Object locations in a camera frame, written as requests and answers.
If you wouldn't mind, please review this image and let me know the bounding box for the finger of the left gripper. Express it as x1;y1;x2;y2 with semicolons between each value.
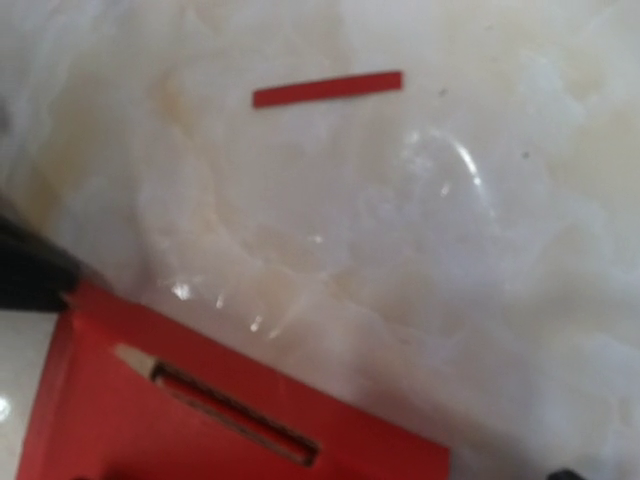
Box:
1;197;83;313

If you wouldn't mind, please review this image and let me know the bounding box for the red paper box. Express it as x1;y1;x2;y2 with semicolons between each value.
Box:
17;282;450;479

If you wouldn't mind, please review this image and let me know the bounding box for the torn red paper scrap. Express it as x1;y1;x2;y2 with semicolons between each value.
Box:
252;71;403;109

